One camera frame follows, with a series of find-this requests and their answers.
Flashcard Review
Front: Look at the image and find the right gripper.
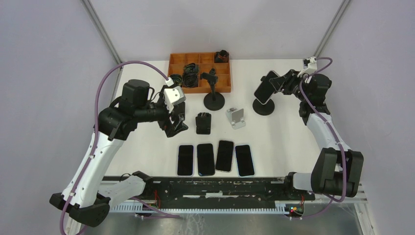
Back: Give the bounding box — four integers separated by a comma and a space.
269, 69, 310, 102

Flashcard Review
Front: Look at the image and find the round base stand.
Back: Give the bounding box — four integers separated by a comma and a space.
200, 68, 225, 111
252, 75, 276, 117

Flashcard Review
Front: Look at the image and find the lavender case phone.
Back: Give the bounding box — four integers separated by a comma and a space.
177, 145, 194, 176

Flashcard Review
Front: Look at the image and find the black case phone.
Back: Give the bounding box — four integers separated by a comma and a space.
197, 143, 215, 176

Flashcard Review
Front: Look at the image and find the grey folding stand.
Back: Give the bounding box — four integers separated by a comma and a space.
226, 108, 246, 130

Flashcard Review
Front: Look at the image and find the white pink case phone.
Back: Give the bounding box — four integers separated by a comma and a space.
215, 140, 234, 172

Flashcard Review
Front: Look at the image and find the blue case phone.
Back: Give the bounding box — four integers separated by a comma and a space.
235, 145, 255, 177

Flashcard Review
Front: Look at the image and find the small black folding stand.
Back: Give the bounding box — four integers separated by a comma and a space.
177, 102, 185, 119

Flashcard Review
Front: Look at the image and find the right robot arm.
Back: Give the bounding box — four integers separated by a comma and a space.
265, 70, 364, 202

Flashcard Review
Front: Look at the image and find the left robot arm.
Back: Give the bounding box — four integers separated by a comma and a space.
49, 79, 187, 227

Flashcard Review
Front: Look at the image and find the black coil tray left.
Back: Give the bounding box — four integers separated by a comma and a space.
169, 74, 183, 87

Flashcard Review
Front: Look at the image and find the black coil tray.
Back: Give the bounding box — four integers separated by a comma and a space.
183, 63, 199, 76
183, 73, 198, 88
169, 74, 183, 87

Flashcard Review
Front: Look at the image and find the black coil tray front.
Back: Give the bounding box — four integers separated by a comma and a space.
183, 73, 198, 88

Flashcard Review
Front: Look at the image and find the black coil tray middle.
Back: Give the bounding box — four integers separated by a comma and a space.
183, 63, 199, 76

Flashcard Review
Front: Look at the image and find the black coil back corner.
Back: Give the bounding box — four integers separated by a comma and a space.
214, 50, 229, 63

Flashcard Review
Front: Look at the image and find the orange compartment tray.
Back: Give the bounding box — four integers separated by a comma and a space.
168, 51, 231, 94

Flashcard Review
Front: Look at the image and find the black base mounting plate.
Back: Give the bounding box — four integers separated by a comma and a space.
103, 177, 316, 210

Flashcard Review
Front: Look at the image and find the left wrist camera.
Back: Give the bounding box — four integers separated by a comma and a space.
162, 87, 186, 113

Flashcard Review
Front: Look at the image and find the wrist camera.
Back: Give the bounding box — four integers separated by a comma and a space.
297, 56, 317, 78
162, 87, 186, 113

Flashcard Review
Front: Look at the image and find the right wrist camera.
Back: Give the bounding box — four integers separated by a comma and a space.
297, 56, 317, 78

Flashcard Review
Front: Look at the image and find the white comb cable duct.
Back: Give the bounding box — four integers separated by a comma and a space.
110, 202, 293, 215

